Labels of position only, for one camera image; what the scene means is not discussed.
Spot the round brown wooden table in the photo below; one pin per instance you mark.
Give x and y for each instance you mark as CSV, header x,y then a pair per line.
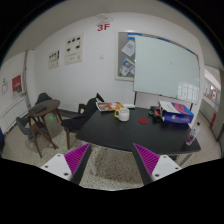
x,y
40,111

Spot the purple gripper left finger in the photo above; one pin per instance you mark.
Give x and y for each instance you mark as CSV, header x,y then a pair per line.
x,y
70,166

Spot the wooden chair with black jacket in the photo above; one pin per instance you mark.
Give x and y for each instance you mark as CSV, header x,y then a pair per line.
x,y
74,124

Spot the white wall poster small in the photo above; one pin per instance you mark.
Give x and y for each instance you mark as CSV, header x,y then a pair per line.
x,y
53,60

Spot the white mug yellow handle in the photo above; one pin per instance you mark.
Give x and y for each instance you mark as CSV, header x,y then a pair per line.
x,y
123,114

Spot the dark chair behind round table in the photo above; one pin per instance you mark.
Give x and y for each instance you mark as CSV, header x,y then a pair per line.
x,y
43,97

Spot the black rectangular table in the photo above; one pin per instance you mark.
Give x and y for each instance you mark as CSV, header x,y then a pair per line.
x,y
104,129

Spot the white wall poster large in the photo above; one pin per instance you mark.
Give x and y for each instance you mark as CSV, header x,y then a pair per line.
x,y
74,49

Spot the white whiteboard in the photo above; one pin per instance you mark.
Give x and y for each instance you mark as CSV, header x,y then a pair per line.
x,y
166,69

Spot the grey pin board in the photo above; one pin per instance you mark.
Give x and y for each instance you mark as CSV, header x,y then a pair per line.
x,y
125,56

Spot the red 3F wall sign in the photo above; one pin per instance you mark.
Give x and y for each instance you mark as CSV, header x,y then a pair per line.
x,y
103,27

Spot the clear plastic water bottle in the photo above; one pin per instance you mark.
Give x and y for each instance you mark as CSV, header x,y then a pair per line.
x,y
193,133

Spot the red wall poster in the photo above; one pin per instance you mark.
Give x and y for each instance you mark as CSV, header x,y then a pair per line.
x,y
16,85

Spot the colourful book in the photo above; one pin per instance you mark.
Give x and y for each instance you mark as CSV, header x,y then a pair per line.
x,y
108,107

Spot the blue white cardboard box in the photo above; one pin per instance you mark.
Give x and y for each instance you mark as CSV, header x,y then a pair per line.
x,y
176,113

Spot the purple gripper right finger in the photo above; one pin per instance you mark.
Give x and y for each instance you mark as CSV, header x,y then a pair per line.
x,y
152,166

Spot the red round coaster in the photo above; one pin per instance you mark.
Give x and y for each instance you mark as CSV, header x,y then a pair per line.
x,y
143,121

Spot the grey wooden chair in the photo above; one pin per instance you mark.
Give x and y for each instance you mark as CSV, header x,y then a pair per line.
x,y
32,132

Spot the black red items pile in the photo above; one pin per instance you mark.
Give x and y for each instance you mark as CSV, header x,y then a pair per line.
x,y
156,111

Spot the white flat object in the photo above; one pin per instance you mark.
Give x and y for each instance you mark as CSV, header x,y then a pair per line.
x,y
129,106

